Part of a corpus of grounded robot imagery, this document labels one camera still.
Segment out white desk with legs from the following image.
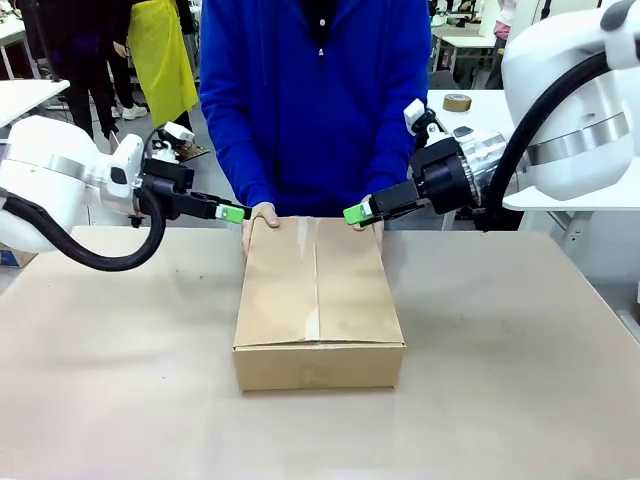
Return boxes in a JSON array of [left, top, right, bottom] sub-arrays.
[[0, 19, 32, 81]]

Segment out brown cardboard box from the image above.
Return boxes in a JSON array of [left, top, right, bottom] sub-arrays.
[[232, 215, 406, 394]]

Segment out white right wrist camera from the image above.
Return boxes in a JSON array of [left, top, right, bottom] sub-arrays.
[[403, 98, 449, 151]]

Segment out blue box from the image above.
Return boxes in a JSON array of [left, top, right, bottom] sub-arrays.
[[0, 248, 39, 270]]

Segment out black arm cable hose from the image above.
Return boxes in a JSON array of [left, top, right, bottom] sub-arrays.
[[482, 49, 609, 234], [0, 187, 166, 274]]

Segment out person's left hand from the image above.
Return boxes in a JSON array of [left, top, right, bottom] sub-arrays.
[[352, 219, 385, 250]]

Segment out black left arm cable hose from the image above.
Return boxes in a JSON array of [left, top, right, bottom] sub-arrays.
[[0, 187, 166, 274]]

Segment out person in black clothes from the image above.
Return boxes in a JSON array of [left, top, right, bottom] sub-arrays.
[[29, 0, 124, 144]]

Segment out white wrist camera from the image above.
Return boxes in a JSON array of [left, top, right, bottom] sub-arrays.
[[403, 98, 449, 151], [149, 121, 196, 164]]

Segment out person's right hand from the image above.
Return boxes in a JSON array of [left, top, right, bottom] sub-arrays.
[[242, 201, 281, 257]]

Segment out person in blue hoodie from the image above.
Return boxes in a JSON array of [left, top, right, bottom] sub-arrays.
[[199, 0, 432, 231]]

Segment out person's left forearm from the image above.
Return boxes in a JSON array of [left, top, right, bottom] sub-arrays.
[[364, 89, 432, 201]]

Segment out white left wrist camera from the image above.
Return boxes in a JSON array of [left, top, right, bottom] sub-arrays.
[[149, 121, 196, 164]]

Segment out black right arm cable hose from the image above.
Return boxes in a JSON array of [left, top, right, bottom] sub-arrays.
[[482, 49, 609, 234]]

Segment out white side table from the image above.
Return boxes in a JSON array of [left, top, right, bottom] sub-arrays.
[[427, 88, 640, 281]]

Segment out dark floor base plate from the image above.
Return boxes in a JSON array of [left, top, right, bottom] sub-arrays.
[[172, 142, 210, 164]]

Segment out person in pink top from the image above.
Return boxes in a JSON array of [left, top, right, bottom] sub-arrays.
[[492, 0, 517, 44]]

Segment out person in yellow apron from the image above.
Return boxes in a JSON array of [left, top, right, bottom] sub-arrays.
[[127, 0, 200, 130]]

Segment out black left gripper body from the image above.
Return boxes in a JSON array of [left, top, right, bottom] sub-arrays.
[[133, 158, 197, 221]]

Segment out white background table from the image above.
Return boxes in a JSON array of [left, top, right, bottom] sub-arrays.
[[430, 24, 506, 69]]

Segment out brown tape roll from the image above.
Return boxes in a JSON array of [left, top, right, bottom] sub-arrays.
[[442, 92, 474, 114]]

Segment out person's right forearm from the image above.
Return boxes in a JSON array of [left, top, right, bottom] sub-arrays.
[[199, 99, 279, 209]]

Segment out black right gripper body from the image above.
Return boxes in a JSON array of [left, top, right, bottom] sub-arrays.
[[372, 135, 476, 219]]

